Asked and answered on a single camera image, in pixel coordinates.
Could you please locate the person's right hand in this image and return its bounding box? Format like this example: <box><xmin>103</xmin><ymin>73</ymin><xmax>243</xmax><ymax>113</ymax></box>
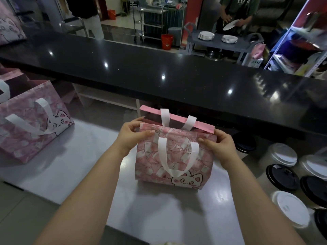
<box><xmin>198</xmin><ymin>129</ymin><xmax>240</xmax><ymax>170</ymax></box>

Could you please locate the person's left hand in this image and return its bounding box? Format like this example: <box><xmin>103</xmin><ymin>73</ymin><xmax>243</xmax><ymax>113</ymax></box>
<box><xmin>115</xmin><ymin>117</ymin><xmax>156</xmax><ymax>156</ymax></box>

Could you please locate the pink cat print tote bag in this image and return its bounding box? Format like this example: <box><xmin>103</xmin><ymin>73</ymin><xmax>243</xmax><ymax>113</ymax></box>
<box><xmin>0</xmin><ymin>80</ymin><xmax>75</xmax><ymax>164</ymax></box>
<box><xmin>0</xmin><ymin>0</ymin><xmax>27</xmax><ymax>46</ymax></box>
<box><xmin>0</xmin><ymin>68</ymin><xmax>30</xmax><ymax>103</ymax></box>
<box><xmin>135</xmin><ymin>105</ymin><xmax>218</xmax><ymax>191</ymax></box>

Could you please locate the person's right forearm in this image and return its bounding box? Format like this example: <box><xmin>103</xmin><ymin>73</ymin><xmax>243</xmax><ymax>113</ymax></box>
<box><xmin>222</xmin><ymin>157</ymin><xmax>307</xmax><ymax>245</ymax></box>

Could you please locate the person's left forearm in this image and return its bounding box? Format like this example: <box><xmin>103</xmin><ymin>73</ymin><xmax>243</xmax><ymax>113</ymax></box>
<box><xmin>33</xmin><ymin>144</ymin><xmax>133</xmax><ymax>245</ymax></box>

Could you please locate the black cup lid stack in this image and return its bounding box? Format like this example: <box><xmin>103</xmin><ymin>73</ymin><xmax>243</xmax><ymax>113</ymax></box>
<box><xmin>235</xmin><ymin>132</ymin><xmax>257</xmax><ymax>154</ymax></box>
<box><xmin>300</xmin><ymin>175</ymin><xmax>327</xmax><ymax>209</ymax></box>
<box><xmin>314</xmin><ymin>208</ymin><xmax>327</xmax><ymax>241</ymax></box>
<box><xmin>265</xmin><ymin>164</ymin><xmax>300</xmax><ymax>192</ymax></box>

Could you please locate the white under-counter shelf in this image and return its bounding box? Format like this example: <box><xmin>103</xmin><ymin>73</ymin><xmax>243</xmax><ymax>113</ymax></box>
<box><xmin>72</xmin><ymin>83</ymin><xmax>141</xmax><ymax>118</ymax></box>

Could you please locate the black stone counter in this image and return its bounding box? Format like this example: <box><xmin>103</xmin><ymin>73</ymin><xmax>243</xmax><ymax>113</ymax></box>
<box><xmin>0</xmin><ymin>28</ymin><xmax>327</xmax><ymax>141</ymax></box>

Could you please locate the white cup lid stack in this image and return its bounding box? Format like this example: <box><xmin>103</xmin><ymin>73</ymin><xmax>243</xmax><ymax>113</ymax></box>
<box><xmin>267</xmin><ymin>142</ymin><xmax>298</xmax><ymax>168</ymax></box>
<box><xmin>270</xmin><ymin>190</ymin><xmax>311</xmax><ymax>229</ymax></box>
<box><xmin>299</xmin><ymin>154</ymin><xmax>327</xmax><ymax>182</ymax></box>

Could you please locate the red plastic bucket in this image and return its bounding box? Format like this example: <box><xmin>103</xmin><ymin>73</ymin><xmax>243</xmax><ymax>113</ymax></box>
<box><xmin>161</xmin><ymin>34</ymin><xmax>174</xmax><ymax>51</ymax></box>

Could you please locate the grey service cart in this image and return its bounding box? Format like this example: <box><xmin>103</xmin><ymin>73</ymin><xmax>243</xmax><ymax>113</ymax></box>
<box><xmin>183</xmin><ymin>22</ymin><xmax>265</xmax><ymax>66</ymax></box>

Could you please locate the small pink hanging bag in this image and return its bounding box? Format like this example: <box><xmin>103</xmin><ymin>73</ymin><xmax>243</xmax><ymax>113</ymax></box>
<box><xmin>250</xmin><ymin>43</ymin><xmax>267</xmax><ymax>60</ymax></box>

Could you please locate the stack of white plates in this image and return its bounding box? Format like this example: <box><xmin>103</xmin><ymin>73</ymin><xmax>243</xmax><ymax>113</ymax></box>
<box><xmin>198</xmin><ymin>31</ymin><xmax>215</xmax><ymax>41</ymax></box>
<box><xmin>221</xmin><ymin>35</ymin><xmax>239</xmax><ymax>44</ymax></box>

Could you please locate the metal shelf trolley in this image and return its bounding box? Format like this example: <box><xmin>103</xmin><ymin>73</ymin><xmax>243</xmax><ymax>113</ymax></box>
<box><xmin>132</xmin><ymin>4</ymin><xmax>168</xmax><ymax>44</ymax></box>

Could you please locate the single white plate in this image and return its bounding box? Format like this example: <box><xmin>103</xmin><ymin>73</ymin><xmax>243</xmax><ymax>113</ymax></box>
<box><xmin>223</xmin><ymin>19</ymin><xmax>241</xmax><ymax>31</ymax></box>

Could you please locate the white metal shelf rack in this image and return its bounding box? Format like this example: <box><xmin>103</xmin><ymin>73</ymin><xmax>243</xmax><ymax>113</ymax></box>
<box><xmin>264</xmin><ymin>0</ymin><xmax>327</xmax><ymax>78</ymax></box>

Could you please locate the metal chair frame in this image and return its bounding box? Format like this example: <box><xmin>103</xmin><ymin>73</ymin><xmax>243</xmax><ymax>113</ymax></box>
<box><xmin>59</xmin><ymin>16</ymin><xmax>88</xmax><ymax>36</ymax></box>

